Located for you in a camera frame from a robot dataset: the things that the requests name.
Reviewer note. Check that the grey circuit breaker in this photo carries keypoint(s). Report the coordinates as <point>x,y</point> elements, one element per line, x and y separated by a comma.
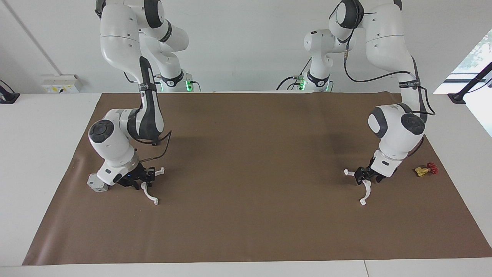
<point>96,186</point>

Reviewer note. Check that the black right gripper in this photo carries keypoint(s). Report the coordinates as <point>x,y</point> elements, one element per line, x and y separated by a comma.
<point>132,176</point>

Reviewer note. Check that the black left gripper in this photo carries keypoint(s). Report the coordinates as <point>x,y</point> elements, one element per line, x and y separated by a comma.
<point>372,174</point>

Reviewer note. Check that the black table clamp mount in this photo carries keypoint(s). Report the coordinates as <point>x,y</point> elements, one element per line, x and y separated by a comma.
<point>7,96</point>

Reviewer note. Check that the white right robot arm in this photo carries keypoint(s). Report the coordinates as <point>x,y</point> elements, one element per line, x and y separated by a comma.
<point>115,146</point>

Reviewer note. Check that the black camera stand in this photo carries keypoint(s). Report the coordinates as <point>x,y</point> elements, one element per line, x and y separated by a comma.
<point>471,82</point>

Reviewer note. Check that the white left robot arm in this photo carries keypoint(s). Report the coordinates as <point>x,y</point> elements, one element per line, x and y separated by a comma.
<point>388,38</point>

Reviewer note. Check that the brown paper table mat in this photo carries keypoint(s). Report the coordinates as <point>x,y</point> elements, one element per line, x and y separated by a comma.
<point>250,215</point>

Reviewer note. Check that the bright window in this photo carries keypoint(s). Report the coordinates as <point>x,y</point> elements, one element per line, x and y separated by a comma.
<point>478,57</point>

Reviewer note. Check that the white wall outlet box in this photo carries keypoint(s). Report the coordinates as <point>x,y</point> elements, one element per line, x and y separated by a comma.
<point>61,84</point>

